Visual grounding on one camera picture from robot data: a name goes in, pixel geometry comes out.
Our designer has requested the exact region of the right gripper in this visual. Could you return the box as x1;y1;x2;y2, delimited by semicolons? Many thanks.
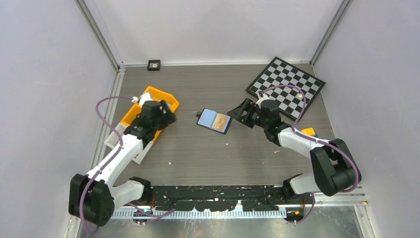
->
227;98;269;129

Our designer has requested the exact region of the black leather card holder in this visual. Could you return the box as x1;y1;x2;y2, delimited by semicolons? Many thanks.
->
196;108;232;134

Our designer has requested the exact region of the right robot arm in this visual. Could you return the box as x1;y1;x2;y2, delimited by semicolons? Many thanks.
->
227;98;362;204

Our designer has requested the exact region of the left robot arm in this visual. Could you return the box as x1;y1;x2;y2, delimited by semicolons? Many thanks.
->
68;100;176;227

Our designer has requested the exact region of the yellow plastic bin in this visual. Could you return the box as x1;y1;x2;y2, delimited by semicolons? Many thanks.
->
123;105;158;144
143;86;180;113

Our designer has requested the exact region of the small black square box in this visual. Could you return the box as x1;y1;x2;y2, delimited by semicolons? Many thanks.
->
147;59;161;71

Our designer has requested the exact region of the white plastic tray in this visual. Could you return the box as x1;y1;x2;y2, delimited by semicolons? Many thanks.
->
103;122;154;165

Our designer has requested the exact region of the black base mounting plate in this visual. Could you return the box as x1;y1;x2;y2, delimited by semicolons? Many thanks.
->
132;185;312;212

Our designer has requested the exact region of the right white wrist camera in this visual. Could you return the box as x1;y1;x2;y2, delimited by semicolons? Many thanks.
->
256;91;269;108

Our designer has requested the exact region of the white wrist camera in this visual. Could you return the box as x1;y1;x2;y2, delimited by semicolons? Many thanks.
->
131;92;153;107
256;91;269;108

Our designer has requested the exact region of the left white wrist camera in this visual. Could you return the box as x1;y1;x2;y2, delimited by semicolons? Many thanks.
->
131;92;153;107

